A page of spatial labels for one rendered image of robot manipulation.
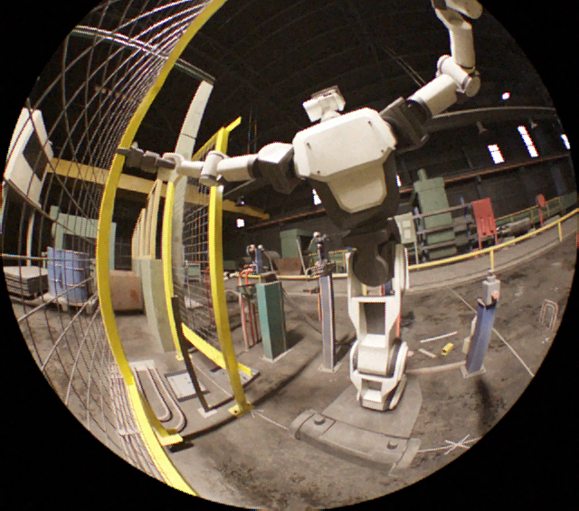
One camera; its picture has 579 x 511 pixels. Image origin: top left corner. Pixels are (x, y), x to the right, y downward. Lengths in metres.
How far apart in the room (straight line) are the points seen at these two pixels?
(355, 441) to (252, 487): 0.49
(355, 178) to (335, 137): 0.11
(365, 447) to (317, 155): 1.06
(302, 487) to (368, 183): 1.18
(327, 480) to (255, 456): 0.35
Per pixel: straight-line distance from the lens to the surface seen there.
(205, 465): 1.14
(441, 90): 0.60
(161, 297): 1.96
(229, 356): 0.98
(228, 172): 0.64
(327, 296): 1.29
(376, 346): 0.58
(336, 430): 0.95
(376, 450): 0.88
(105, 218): 0.75
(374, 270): 0.48
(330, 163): 0.41
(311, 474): 1.05
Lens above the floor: 1.01
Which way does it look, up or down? 12 degrees up
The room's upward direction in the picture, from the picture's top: 5 degrees counter-clockwise
